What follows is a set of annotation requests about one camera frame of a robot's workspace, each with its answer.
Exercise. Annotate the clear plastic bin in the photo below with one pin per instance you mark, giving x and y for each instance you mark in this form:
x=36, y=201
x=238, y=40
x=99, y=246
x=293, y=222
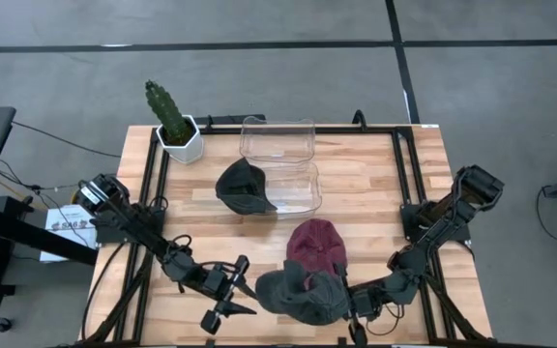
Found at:
x=278, y=140
x=298, y=193

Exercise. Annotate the dark green baseball cap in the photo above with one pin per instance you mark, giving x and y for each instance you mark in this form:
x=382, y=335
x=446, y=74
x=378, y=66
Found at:
x=242, y=188
x=298, y=299

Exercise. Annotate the white hexagonal plant pot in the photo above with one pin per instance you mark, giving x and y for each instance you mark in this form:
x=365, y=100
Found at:
x=186, y=152

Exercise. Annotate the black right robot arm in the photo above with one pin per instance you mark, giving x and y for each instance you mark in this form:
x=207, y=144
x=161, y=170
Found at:
x=452, y=217

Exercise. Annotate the white paper label sheet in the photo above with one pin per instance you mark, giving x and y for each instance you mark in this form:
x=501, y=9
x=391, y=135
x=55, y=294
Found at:
x=66, y=227

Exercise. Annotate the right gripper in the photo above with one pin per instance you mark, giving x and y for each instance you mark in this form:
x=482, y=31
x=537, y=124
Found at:
x=363, y=304

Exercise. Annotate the maroon baseball cap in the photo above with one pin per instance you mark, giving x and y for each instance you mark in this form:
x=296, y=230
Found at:
x=317, y=244

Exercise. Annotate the green cactus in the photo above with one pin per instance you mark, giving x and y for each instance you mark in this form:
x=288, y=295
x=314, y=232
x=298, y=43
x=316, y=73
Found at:
x=167, y=113

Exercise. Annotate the black caster wheel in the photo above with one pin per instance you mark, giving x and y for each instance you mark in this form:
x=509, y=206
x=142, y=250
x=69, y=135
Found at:
x=3, y=324

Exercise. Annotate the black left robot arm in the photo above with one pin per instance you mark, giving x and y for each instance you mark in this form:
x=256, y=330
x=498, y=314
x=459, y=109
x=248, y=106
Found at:
x=133, y=227

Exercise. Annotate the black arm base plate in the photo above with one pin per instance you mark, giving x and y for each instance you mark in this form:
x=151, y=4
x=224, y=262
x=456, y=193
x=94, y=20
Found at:
x=460, y=232
x=109, y=234

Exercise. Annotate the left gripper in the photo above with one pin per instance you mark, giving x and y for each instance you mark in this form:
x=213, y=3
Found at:
x=215, y=282

